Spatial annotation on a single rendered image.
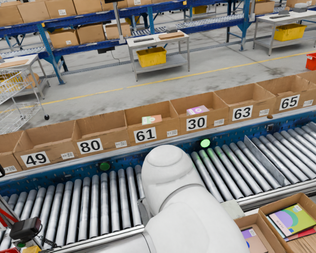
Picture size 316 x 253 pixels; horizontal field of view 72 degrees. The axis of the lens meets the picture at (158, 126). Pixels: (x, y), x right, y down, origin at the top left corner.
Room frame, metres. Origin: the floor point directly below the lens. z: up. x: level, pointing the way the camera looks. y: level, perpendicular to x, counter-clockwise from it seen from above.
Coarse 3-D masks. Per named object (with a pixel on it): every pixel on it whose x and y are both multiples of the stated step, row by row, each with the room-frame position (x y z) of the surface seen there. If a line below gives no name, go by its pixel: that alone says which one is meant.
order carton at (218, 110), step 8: (192, 96) 1.66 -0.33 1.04; (200, 96) 1.67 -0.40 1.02; (208, 96) 1.68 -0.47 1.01; (216, 96) 1.61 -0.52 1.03; (176, 104) 1.64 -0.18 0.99; (184, 104) 1.65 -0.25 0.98; (192, 104) 1.66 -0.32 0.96; (200, 104) 1.67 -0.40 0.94; (208, 104) 1.68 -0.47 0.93; (216, 104) 1.60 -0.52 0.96; (224, 104) 1.46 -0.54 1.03; (184, 112) 1.65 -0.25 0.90; (208, 112) 1.37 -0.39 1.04; (216, 112) 1.38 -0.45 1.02; (224, 112) 1.39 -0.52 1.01; (184, 120) 1.35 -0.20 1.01; (208, 120) 1.37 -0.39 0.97; (224, 120) 1.39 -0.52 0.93; (184, 128) 1.35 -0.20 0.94; (208, 128) 1.38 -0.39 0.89
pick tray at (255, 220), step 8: (248, 216) 0.64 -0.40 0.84; (256, 216) 0.64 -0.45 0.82; (240, 224) 0.63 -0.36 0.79; (248, 224) 0.64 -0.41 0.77; (256, 224) 0.63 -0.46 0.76; (264, 224) 0.59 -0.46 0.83; (256, 232) 0.59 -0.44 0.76; (264, 232) 0.57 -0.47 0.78; (272, 232) 0.54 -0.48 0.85; (264, 240) 0.55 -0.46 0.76; (272, 240) 0.52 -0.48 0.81; (272, 248) 0.50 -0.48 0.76; (280, 248) 0.47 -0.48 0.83
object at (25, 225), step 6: (36, 216) 0.63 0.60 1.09; (18, 222) 0.61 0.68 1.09; (24, 222) 0.61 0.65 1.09; (30, 222) 0.60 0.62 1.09; (36, 222) 0.60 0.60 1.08; (12, 228) 0.59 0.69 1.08; (18, 228) 0.58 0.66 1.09; (24, 228) 0.58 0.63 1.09; (30, 228) 0.58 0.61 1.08; (36, 228) 0.58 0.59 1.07; (12, 234) 0.56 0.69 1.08; (18, 234) 0.56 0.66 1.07; (24, 234) 0.57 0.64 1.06; (30, 234) 0.57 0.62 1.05; (24, 240) 0.58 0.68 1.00; (30, 240) 0.58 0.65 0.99
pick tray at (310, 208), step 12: (300, 192) 0.73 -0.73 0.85; (276, 204) 0.70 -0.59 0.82; (288, 204) 0.71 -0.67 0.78; (300, 204) 0.71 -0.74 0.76; (312, 204) 0.66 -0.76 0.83; (264, 216) 0.62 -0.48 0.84; (312, 216) 0.63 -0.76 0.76; (300, 240) 0.52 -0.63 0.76; (312, 240) 0.52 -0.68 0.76; (288, 252) 0.46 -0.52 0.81; (300, 252) 0.47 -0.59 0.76; (312, 252) 0.46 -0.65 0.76
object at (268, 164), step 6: (246, 138) 1.30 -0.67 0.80; (246, 144) 1.29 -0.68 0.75; (252, 144) 1.22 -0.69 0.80; (252, 150) 1.21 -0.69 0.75; (258, 150) 1.15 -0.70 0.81; (258, 156) 1.14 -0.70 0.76; (264, 156) 1.08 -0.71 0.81; (264, 162) 1.07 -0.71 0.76; (270, 162) 1.01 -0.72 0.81; (270, 168) 1.00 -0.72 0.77; (276, 168) 0.96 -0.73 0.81; (276, 174) 0.94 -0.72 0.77; (276, 180) 0.93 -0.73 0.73; (282, 180) 0.88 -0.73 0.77
